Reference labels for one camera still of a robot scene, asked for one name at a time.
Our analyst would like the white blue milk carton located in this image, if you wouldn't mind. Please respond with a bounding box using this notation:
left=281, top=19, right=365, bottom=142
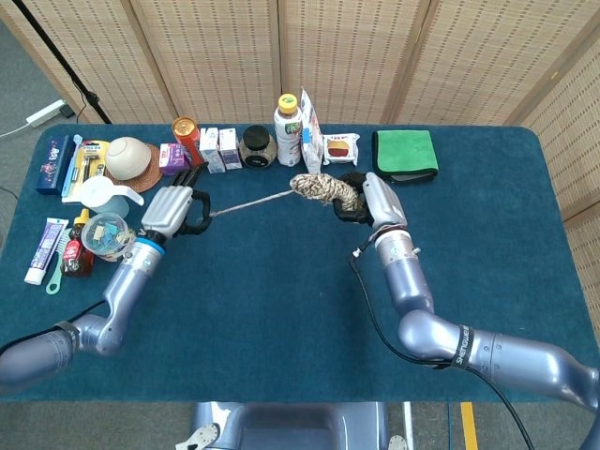
left=199, top=127, right=227, bottom=174

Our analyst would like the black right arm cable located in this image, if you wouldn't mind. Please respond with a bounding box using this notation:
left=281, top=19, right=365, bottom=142
left=350, top=243, right=535, bottom=450

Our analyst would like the white power strip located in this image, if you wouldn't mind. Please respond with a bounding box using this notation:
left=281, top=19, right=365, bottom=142
left=25, top=98, right=68, bottom=128

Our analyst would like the dark sauce bottle yellow cap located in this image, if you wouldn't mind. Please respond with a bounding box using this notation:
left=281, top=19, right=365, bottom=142
left=60, top=208, right=96, bottom=278

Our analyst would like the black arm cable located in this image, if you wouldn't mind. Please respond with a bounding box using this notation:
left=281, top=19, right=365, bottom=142
left=0, top=299, right=109, bottom=357
left=350, top=243, right=535, bottom=450

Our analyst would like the blue-grey robot torso base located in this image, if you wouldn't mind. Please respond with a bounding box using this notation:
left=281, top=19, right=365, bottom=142
left=175, top=401, right=409, bottom=450

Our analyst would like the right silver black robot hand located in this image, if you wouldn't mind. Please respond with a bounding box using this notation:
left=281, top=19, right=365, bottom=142
left=331, top=171, right=408, bottom=233

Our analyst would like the mint green comb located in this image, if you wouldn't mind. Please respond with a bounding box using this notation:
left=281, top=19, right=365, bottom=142
left=45, top=229, right=71, bottom=295

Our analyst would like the black stand pole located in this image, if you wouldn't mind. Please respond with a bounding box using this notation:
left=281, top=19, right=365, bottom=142
left=12, top=0, right=113, bottom=126

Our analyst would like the blue packaged toothbrush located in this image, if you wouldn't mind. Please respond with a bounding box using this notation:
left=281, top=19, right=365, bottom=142
left=60, top=134, right=84, bottom=197

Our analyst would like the white power cord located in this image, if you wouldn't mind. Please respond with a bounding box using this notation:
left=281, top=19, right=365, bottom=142
left=0, top=122, right=32, bottom=140

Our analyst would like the dark blue toothpaste box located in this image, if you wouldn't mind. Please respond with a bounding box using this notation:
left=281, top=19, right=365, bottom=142
left=36, top=134, right=77, bottom=197

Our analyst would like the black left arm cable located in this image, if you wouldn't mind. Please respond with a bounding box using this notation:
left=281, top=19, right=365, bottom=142
left=0, top=299, right=109, bottom=357

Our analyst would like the glass jar black lid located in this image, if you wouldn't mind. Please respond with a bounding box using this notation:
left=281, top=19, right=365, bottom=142
left=238, top=125, right=278, bottom=169

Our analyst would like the white drink bottle yellow cap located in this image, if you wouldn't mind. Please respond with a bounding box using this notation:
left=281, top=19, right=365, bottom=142
left=273, top=93, right=304, bottom=167

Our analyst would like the light blue pitcher white lid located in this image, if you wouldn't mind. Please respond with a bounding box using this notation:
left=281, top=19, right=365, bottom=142
left=80, top=175, right=145, bottom=219

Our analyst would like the white purple milk carton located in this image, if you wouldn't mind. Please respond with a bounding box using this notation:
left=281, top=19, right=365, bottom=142
left=217, top=127, right=244, bottom=171

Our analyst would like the green microfiber cloth black edge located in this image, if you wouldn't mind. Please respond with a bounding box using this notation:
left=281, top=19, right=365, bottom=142
left=371, top=129, right=440, bottom=184

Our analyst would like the blue felt table cover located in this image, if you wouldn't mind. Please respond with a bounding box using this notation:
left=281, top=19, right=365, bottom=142
left=0, top=122, right=596, bottom=405

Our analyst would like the woven rattan coaster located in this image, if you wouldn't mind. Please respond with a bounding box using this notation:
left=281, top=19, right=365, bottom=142
left=103, top=142, right=164, bottom=194

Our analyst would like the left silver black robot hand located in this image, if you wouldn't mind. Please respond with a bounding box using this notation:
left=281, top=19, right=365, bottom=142
left=140, top=161, right=212, bottom=238

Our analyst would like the white snack bag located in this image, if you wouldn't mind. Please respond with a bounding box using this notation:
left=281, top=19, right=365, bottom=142
left=299, top=88, right=325, bottom=173

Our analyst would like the yellow razor blister pack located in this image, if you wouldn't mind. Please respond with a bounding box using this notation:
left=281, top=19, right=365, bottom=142
left=63, top=140, right=112, bottom=205

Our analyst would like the beige braided rope bundle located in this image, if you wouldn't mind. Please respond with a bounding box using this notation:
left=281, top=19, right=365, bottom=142
left=208, top=172, right=367, bottom=219

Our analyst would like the white purple toothpaste tube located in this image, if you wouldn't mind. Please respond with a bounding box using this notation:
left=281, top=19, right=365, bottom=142
left=23, top=217, right=70, bottom=286

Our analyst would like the cream upturned bowl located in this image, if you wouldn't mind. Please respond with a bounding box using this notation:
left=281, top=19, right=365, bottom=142
left=104, top=136, right=153, bottom=182

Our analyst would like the purple tissue pack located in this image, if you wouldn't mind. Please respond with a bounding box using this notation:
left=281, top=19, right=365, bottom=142
left=158, top=142, right=191, bottom=177

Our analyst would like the clear jar of clips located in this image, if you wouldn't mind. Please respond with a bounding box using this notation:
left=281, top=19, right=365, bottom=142
left=81, top=212, right=138, bottom=263

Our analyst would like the packaged red cake snack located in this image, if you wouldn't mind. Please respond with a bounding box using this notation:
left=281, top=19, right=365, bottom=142
left=322, top=132, right=361, bottom=167

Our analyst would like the orange drink can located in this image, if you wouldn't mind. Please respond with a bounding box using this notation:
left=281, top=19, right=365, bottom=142
left=172, top=116, right=207, bottom=171

